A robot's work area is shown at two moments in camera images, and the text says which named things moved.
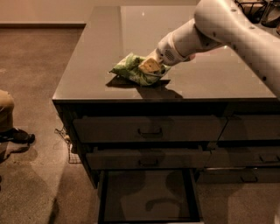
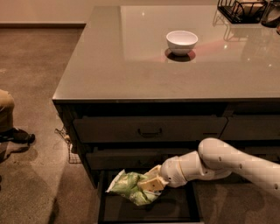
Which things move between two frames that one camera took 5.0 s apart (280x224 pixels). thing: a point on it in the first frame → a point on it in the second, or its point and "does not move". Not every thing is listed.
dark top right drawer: [251, 127] does not move
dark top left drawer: [150, 129] does not move
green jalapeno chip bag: [129, 70] → [127, 185]
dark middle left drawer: [149, 159] does not move
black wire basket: [253, 10] does not move
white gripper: [165, 52] → [171, 171]
